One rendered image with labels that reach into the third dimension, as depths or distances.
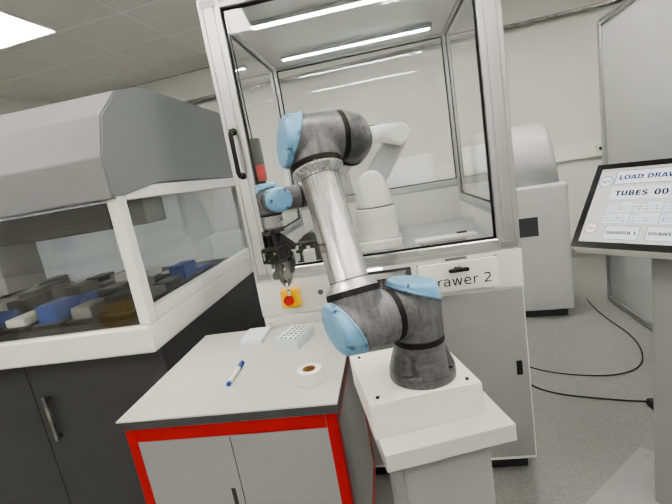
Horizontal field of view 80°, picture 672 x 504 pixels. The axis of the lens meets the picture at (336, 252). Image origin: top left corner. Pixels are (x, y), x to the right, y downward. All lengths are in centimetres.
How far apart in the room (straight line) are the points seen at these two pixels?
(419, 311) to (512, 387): 99
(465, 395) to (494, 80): 105
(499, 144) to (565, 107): 342
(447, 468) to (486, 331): 77
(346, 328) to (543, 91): 433
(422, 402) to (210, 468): 65
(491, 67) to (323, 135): 83
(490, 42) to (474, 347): 109
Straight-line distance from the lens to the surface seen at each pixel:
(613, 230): 149
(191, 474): 134
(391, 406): 90
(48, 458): 225
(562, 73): 498
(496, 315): 166
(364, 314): 80
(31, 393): 212
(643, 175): 157
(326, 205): 84
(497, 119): 155
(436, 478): 102
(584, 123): 500
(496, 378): 177
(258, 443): 120
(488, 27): 160
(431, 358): 91
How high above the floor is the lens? 132
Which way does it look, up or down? 11 degrees down
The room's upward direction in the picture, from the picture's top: 10 degrees counter-clockwise
